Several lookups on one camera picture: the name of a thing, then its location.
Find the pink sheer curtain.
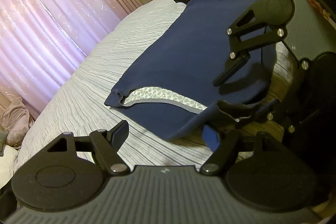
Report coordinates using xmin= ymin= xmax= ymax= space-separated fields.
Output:
xmin=1 ymin=0 xmax=141 ymax=117

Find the pink crumpled cloth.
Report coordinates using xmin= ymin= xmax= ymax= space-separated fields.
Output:
xmin=1 ymin=97 xmax=34 ymax=149

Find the navy blue sweater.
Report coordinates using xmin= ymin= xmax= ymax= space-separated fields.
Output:
xmin=105 ymin=0 xmax=276 ymax=140

